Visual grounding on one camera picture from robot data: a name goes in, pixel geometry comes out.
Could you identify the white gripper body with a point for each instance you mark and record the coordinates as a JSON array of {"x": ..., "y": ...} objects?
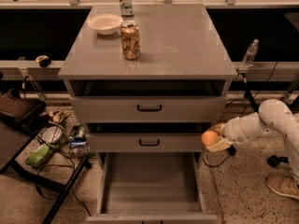
[{"x": 232, "y": 132}]

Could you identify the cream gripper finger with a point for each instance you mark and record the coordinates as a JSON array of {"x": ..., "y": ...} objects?
[
  {"x": 219, "y": 145},
  {"x": 219, "y": 128}
]

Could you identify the orange fruit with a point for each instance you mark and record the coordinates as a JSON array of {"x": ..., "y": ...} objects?
[{"x": 209, "y": 137}]

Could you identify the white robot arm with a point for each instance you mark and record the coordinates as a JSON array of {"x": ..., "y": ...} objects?
[{"x": 272, "y": 117}]

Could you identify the grey drawer cabinet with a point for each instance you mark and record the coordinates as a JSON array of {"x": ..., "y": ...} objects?
[{"x": 178, "y": 42}]

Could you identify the grey bottom drawer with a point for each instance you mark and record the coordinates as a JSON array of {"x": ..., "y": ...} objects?
[{"x": 150, "y": 188}]

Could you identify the grey drawer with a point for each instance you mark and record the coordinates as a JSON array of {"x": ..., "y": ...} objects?
[
  {"x": 150, "y": 188},
  {"x": 146, "y": 137},
  {"x": 97, "y": 101}
]

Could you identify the grey middle drawer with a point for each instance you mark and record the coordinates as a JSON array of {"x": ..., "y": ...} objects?
[{"x": 146, "y": 137}]

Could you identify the grey top drawer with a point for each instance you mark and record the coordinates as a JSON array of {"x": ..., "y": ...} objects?
[{"x": 97, "y": 101}]

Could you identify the black tripod stand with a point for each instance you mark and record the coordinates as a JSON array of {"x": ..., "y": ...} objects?
[{"x": 248, "y": 95}]

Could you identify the black caster wheel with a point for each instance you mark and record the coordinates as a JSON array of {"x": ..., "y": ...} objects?
[{"x": 274, "y": 160}]

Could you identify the tan shoe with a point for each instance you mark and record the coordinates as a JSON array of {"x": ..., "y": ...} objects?
[{"x": 283, "y": 186}]

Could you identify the clear plastic bottle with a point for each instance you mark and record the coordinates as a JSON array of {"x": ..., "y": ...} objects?
[{"x": 250, "y": 54}]

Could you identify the gold soda can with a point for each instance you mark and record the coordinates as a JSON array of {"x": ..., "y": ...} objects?
[{"x": 130, "y": 41}]

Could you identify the white bowl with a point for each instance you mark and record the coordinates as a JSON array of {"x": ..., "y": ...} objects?
[{"x": 105, "y": 24}]

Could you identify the green white soda can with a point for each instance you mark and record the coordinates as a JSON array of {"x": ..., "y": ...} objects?
[{"x": 126, "y": 7}]

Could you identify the green chip bag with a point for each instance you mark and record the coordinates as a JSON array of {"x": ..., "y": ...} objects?
[{"x": 40, "y": 155}]

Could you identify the black round object on ledge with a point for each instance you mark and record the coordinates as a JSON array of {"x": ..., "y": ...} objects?
[{"x": 43, "y": 60}]

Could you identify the brown bag on table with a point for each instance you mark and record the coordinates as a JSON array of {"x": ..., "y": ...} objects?
[{"x": 20, "y": 113}]

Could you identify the dark side table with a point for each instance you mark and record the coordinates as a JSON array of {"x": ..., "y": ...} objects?
[{"x": 15, "y": 137}]

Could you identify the black power adapter with cable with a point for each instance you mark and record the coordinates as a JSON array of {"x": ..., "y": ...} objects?
[{"x": 231, "y": 152}]

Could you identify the wire basket of snacks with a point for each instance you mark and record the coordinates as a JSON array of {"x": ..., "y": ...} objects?
[{"x": 64, "y": 132}]

